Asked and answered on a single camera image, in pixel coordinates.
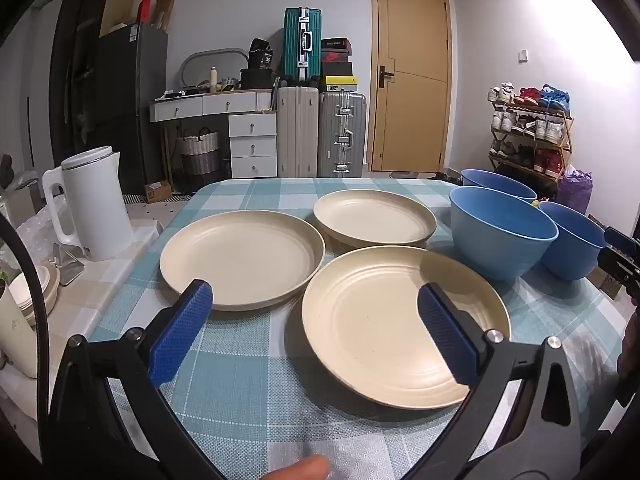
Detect brown cardboard box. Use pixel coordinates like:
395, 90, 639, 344
589, 214, 627, 302

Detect black cabinet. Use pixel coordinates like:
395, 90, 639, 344
50, 0, 118, 166

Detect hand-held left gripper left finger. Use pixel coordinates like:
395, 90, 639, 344
45, 279, 226, 480

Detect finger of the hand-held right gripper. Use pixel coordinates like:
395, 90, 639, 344
603, 227, 640, 257
597, 246, 640, 303

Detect cream plate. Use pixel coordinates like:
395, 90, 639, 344
301, 246, 512, 410
159, 210, 327, 311
313, 189, 438, 250

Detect wooden door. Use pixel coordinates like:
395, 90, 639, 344
370, 0, 453, 173

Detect person's left hand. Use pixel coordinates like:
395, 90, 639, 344
264, 454, 332, 480

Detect teal suitcase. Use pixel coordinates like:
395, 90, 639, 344
282, 7, 322, 86

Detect blue bowl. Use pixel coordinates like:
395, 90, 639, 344
539, 201, 608, 281
460, 168, 538, 204
449, 186, 559, 281

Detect clear plastic wrap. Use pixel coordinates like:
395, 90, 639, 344
15, 205, 66, 263

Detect beige suitcase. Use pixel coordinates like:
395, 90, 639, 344
276, 86, 319, 178

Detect white electric kettle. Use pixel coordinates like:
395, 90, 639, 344
41, 146, 135, 262

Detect silver suitcase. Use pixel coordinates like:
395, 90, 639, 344
317, 91, 367, 178

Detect small printed cardboard box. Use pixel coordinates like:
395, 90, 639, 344
145, 180, 174, 203

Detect striped rug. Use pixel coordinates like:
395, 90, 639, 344
122, 194, 193, 205

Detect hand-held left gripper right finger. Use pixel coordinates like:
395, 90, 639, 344
406, 282, 583, 480

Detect oval mirror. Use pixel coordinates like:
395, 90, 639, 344
180, 49, 249, 92

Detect black cable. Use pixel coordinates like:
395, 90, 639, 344
0, 212, 57, 411

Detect teal checked tablecloth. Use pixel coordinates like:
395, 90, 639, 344
75, 177, 626, 480

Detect white cup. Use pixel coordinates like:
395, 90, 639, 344
0, 284, 40, 378

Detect shoe rack with shoes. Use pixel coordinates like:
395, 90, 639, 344
487, 81, 572, 173

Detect black bag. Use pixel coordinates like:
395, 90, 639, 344
248, 38, 277, 71

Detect white dressing table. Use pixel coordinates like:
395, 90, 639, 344
149, 89, 278, 179

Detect tall cardboard box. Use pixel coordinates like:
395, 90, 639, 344
152, 0, 176, 33

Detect beige checked cloth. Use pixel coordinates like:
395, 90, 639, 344
0, 200, 193, 421

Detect woven basket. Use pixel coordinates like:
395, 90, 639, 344
179, 127, 221, 176

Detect metal stand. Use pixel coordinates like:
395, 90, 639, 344
52, 244, 85, 287

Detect black refrigerator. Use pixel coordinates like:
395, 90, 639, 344
97, 22, 168, 196

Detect stacked cream bowls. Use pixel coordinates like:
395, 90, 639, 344
10, 264, 62, 328

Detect purple plastic bag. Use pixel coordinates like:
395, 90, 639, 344
557, 169, 593, 216

